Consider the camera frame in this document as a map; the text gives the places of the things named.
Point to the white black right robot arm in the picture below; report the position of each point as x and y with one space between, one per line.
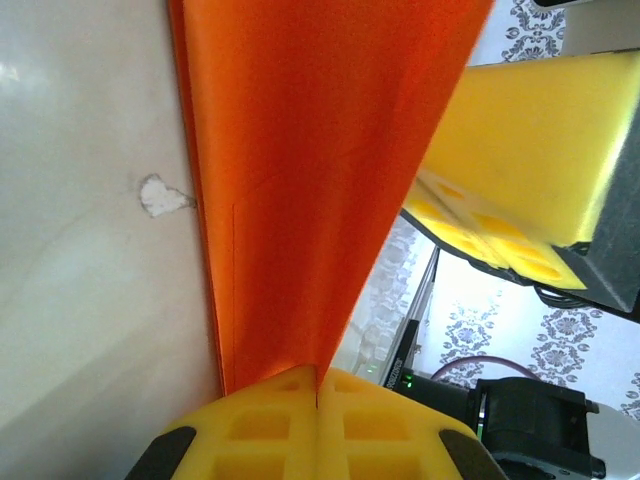
530 425

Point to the aluminium side rail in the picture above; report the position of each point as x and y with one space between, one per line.
422 290

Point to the orange cloth piece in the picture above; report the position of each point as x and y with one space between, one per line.
310 150

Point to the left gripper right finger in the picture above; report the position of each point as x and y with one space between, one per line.
390 440

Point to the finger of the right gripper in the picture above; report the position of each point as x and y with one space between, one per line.
525 150

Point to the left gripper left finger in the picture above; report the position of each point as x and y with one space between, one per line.
250 440

